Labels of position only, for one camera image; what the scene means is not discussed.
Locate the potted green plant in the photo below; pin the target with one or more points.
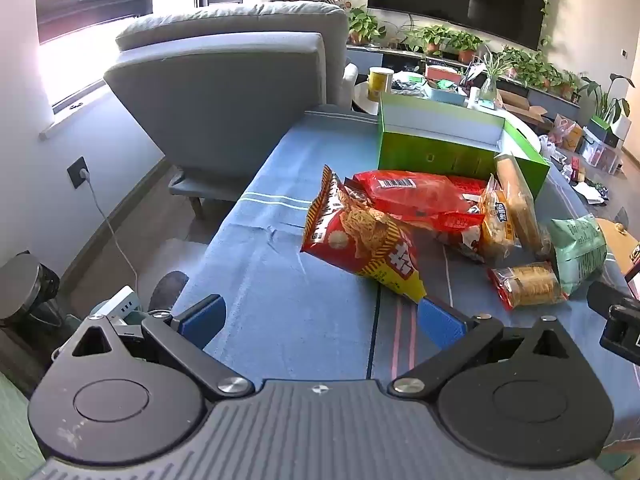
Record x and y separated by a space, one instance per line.
362 22
431 37
466 42
530 65
567 82

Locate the clear orange cracker pack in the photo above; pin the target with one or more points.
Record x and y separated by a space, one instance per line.
530 285

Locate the round dark stool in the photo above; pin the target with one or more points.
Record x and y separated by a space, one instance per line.
27 285

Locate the pink box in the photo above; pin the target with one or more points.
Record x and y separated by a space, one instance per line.
442 72

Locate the round tan wooden stool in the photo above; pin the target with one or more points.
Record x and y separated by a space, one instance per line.
617 247

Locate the long clear bread packet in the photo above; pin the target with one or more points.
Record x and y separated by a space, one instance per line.
520 200

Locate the yellow can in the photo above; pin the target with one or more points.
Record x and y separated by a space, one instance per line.
380 85

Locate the grey sofa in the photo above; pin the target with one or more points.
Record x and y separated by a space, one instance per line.
225 85

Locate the green cardboard box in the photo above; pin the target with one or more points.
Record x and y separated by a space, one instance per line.
425 152

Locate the white power strip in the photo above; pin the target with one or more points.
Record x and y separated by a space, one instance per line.
122 302

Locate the orange bread packet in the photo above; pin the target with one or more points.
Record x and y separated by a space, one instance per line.
495 225

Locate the light blue tray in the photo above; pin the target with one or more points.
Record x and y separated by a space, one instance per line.
442 95

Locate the red white printed snack bag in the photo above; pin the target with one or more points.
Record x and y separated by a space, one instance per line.
457 237

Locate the dark framed window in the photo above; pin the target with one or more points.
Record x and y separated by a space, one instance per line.
90 20

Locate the dark grey slipper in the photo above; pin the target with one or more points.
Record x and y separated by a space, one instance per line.
167 290

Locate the white round table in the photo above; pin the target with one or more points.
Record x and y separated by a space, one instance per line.
364 106

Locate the mint green chip bag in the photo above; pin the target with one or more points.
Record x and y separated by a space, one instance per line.
577 250

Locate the large red barcode snack bag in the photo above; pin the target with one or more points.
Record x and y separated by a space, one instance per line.
415 197

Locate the clear plastic storage box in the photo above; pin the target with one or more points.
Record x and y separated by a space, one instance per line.
600 152

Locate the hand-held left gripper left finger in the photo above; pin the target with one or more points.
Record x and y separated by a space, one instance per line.
202 322

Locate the wall socket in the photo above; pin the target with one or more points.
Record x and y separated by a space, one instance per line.
77 172

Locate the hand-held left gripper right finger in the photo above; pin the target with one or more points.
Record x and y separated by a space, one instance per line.
442 325

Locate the brown cardboard box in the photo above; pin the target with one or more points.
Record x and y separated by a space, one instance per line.
525 105

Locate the small white bottle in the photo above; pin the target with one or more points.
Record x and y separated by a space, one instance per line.
474 97

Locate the small teal packet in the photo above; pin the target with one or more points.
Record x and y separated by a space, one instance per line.
486 105

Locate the spider plant in glass vase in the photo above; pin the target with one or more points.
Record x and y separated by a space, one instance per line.
489 87

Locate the tall broadleaf potted plant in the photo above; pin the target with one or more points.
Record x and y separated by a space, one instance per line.
602 102

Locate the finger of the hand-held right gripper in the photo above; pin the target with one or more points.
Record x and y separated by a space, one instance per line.
605 296

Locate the red yellow noodle snack bag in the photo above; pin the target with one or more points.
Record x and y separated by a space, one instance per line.
360 240

